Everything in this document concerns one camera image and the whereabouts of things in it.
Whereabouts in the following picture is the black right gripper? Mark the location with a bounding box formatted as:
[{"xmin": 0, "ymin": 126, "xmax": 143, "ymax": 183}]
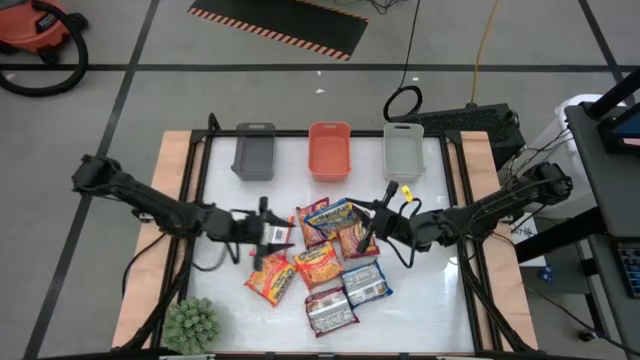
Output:
[{"xmin": 344, "ymin": 180, "xmax": 435, "ymax": 254}]

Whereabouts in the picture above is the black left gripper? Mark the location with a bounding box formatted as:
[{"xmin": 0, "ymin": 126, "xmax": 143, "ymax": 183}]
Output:
[{"xmin": 232, "ymin": 196, "xmax": 297, "ymax": 273}]

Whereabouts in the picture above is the blue Maruchan ramen packet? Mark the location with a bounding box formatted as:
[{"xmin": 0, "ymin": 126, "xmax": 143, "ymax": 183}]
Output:
[
  {"xmin": 339, "ymin": 258, "xmax": 394, "ymax": 308},
  {"xmin": 303, "ymin": 198, "xmax": 362, "ymax": 240}
]

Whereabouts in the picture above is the roast beef Maruchan ramen packet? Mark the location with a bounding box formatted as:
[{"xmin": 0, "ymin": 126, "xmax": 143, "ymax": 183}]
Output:
[
  {"xmin": 338, "ymin": 219, "xmax": 381, "ymax": 260},
  {"xmin": 294, "ymin": 196, "xmax": 331, "ymax": 250},
  {"xmin": 303, "ymin": 286, "xmax": 360, "ymax": 339}
]

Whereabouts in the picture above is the light grey plastic bin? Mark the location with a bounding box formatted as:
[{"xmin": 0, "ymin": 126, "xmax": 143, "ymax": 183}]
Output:
[{"xmin": 382, "ymin": 122, "xmax": 427, "ymax": 183}]

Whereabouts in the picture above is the orange plastic bin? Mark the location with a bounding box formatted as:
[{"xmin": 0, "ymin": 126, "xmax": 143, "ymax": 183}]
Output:
[{"xmin": 307, "ymin": 121, "xmax": 353, "ymax": 182}]

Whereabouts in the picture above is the dark grey plastic bin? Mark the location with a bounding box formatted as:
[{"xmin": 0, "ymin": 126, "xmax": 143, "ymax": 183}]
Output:
[{"xmin": 230, "ymin": 122, "xmax": 277, "ymax": 182}]

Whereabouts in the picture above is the green artificial succulent plant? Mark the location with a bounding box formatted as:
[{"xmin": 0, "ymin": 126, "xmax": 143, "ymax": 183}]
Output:
[{"xmin": 160, "ymin": 297, "xmax": 222, "ymax": 356}]

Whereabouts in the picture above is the wooden side board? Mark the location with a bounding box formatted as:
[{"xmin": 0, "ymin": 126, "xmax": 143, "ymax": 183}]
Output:
[
  {"xmin": 447, "ymin": 130, "xmax": 539, "ymax": 351},
  {"xmin": 112, "ymin": 130, "xmax": 206, "ymax": 349}
]

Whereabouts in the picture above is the black computer case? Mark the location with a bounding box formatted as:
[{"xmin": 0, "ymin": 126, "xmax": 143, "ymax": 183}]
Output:
[{"xmin": 389, "ymin": 102, "xmax": 527, "ymax": 171}]

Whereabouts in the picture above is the white paper sheet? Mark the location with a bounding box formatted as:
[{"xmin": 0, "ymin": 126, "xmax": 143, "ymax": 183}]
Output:
[{"xmin": 509, "ymin": 212, "xmax": 549, "ymax": 269}]

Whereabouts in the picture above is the black hazard-striped floor mat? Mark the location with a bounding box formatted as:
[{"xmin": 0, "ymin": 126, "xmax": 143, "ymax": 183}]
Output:
[{"xmin": 187, "ymin": 0, "xmax": 370, "ymax": 62}]

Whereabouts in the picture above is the white waste bin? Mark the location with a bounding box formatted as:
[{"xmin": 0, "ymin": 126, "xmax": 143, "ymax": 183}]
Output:
[{"xmin": 554, "ymin": 93, "xmax": 606, "ymax": 147}]

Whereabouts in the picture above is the grey side desk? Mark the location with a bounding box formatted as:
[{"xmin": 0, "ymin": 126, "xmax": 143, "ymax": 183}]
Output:
[{"xmin": 564, "ymin": 102, "xmax": 640, "ymax": 241}]

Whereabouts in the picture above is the red vacuum cleaner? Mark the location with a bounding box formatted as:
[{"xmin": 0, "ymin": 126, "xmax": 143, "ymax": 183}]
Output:
[{"xmin": 0, "ymin": 1, "xmax": 90, "ymax": 98}]

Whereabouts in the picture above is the black monitor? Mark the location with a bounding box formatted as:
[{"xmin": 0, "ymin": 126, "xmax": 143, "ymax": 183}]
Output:
[{"xmin": 597, "ymin": 112, "xmax": 640, "ymax": 156}]

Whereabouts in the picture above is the black keyboard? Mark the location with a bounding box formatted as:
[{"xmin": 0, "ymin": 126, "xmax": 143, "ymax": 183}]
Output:
[{"xmin": 614, "ymin": 239, "xmax": 640, "ymax": 300}]

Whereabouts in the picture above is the black stand beam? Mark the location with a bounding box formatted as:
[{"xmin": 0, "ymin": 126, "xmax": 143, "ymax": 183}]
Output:
[{"xmin": 584, "ymin": 67, "xmax": 640, "ymax": 121}]

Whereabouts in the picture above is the orange shop vacuum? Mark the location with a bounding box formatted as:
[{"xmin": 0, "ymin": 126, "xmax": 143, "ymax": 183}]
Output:
[{"xmin": 0, "ymin": 0, "xmax": 89, "ymax": 56}]

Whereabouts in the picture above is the black metal table frame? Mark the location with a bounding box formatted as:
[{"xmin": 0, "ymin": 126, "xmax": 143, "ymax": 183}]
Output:
[{"xmin": 119, "ymin": 112, "xmax": 539, "ymax": 359}]

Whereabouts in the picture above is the black hanging cable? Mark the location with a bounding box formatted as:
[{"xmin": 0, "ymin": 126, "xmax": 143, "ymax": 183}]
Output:
[
  {"xmin": 367, "ymin": 0, "xmax": 401, "ymax": 15},
  {"xmin": 382, "ymin": 0, "xmax": 424, "ymax": 123}
]

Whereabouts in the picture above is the yellow hanging cable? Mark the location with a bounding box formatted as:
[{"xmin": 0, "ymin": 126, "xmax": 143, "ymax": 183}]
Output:
[{"xmin": 469, "ymin": 0, "xmax": 501, "ymax": 106}]

